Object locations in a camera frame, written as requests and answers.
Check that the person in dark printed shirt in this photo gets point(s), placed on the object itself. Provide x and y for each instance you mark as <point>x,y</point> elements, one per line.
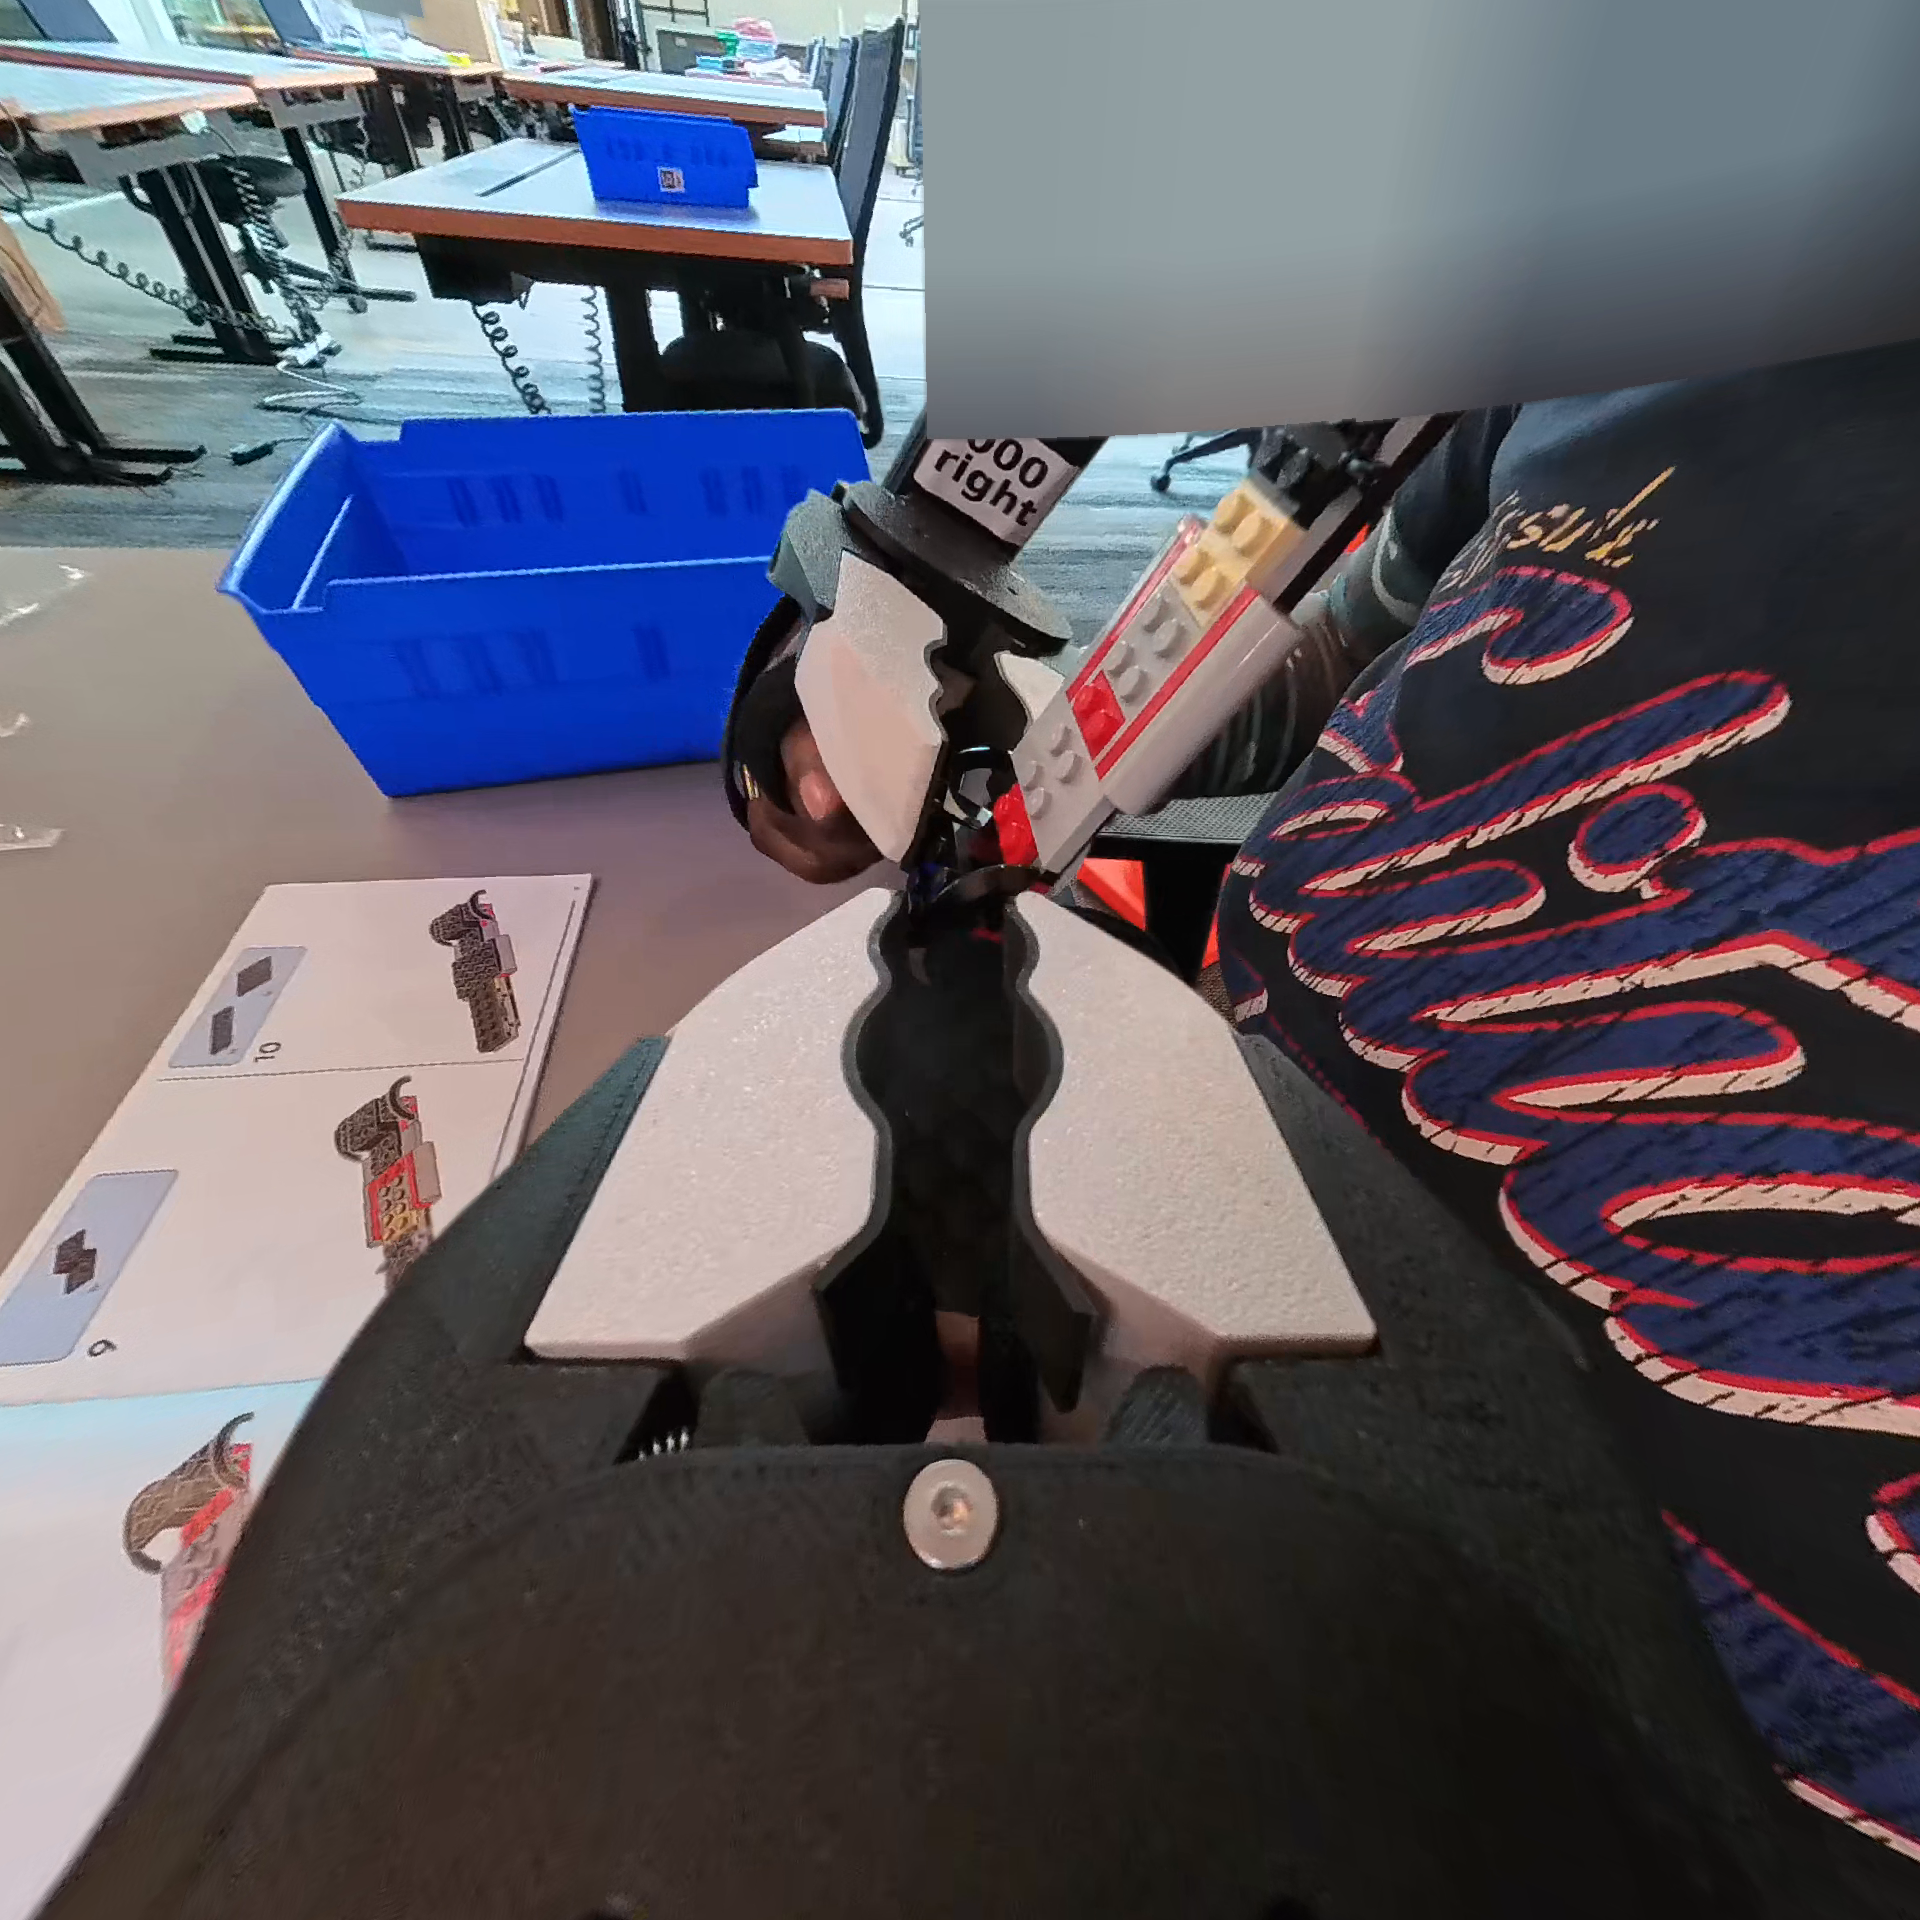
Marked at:
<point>1650,1052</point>

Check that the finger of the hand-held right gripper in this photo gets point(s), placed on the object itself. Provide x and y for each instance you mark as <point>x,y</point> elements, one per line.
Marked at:
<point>870,692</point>
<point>1033,698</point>

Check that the open lego instruction booklet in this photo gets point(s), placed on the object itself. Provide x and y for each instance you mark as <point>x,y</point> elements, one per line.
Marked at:
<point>268,1198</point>

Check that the red object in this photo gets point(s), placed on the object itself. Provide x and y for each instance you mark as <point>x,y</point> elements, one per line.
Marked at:
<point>1116,885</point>

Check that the person's right hand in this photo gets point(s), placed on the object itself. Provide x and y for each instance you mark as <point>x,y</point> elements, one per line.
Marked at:
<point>819,826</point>

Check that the red black lego model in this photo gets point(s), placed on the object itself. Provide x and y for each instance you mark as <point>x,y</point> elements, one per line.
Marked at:
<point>1167,661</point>

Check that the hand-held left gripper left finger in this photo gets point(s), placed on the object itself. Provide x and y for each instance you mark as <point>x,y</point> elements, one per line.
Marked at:
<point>703,1188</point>

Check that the brown edged office desk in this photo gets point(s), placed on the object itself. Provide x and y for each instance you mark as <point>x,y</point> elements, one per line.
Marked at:
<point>500,209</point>
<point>147,81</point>
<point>663,92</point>

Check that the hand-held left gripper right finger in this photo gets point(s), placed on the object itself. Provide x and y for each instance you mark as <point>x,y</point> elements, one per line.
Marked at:
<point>1201,1188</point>

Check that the black office chair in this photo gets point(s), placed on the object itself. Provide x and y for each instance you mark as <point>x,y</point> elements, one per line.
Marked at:
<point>870,150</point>

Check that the black chair base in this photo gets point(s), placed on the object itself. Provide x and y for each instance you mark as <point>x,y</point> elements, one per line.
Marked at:
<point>1201,448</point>

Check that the large blue plastic bin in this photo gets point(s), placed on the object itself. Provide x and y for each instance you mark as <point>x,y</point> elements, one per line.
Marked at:
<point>531,705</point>

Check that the small blue plastic bin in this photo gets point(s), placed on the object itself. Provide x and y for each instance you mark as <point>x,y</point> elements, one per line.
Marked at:
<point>630,161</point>

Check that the clear plastic bag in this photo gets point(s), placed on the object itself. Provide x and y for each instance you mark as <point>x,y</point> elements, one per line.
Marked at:
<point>21,833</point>

